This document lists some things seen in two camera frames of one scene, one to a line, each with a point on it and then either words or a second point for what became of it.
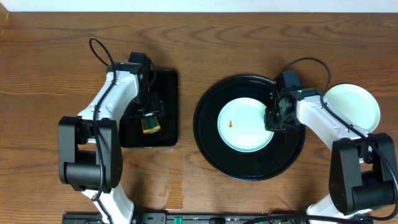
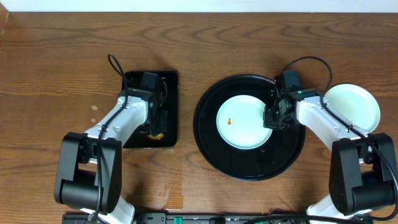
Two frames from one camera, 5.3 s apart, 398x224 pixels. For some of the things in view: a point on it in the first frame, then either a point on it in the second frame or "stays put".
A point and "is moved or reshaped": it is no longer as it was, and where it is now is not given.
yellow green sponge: [150, 124] is moved or reshaped
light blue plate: [355, 102] stays put
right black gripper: [270, 124] stays put
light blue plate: [241, 126] stays put
